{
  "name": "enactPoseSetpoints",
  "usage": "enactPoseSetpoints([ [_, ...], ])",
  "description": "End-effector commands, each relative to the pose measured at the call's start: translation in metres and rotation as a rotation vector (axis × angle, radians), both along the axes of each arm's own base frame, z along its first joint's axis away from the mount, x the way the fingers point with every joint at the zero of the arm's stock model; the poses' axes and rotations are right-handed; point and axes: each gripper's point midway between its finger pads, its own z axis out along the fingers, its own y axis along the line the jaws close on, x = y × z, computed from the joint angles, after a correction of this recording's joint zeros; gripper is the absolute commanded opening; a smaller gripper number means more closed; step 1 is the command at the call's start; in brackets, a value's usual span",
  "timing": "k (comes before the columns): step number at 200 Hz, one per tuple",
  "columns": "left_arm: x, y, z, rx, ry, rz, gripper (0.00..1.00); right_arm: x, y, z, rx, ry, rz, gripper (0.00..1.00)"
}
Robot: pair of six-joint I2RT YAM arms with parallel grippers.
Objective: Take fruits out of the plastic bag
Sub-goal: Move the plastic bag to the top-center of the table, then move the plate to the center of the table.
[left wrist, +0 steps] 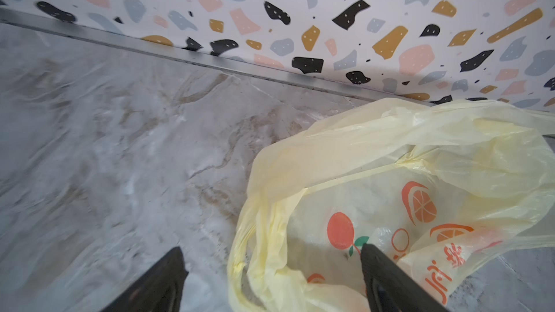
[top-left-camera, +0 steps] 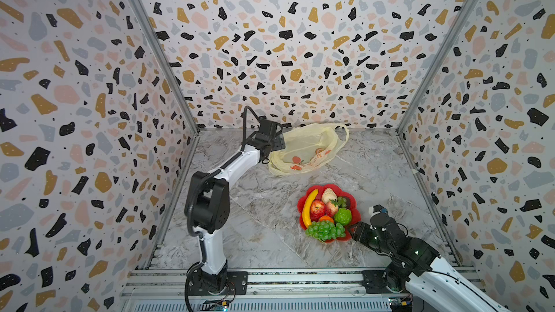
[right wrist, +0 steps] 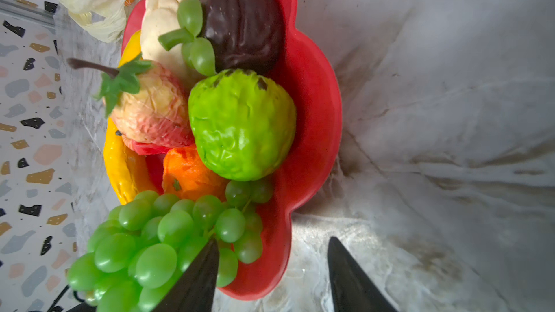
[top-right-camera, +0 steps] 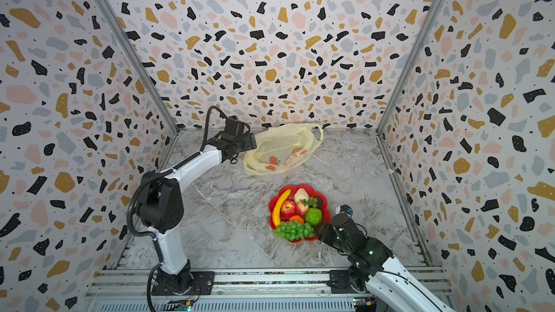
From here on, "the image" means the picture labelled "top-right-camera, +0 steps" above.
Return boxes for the red flower-shaped plate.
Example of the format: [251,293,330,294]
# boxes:
[268,184,331,244]

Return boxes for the lime green bumpy fruit toy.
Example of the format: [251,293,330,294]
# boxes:
[304,208,323,227]

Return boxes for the cream plastic bag orange print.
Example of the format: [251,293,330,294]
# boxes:
[243,123,324,176]

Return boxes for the small red fruit toy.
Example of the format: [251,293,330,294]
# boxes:
[296,202,310,218]

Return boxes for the green grapes bunch toy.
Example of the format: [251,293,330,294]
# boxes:
[273,220,315,242]

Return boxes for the beige bun toy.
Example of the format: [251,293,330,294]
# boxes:
[293,188,310,204]

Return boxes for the red apple toy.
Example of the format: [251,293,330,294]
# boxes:
[280,200,296,222]

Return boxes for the yellow banana toy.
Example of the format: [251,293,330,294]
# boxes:
[272,189,291,229]

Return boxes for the orange fruit toy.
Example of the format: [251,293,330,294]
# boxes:
[288,215,304,225]

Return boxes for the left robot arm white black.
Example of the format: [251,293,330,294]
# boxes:
[127,116,257,294]

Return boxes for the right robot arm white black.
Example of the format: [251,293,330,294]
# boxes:
[317,211,453,311]

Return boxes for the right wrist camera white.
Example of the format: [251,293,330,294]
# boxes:
[335,205,353,218]

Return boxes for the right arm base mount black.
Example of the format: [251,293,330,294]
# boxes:
[327,269,367,294]

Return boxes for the black corrugated cable hose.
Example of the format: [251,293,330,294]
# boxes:
[125,105,231,312]

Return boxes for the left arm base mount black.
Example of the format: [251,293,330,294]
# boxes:
[151,271,215,297]

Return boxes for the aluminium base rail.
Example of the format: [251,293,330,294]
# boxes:
[84,266,454,312]

